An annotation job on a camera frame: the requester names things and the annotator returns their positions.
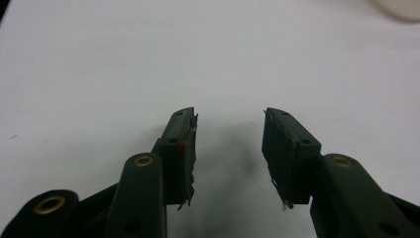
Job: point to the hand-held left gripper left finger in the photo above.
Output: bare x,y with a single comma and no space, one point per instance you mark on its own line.
175,155

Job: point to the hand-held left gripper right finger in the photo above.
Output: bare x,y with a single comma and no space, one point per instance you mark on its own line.
294,155

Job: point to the cream round object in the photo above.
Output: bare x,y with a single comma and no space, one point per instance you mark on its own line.
399,8

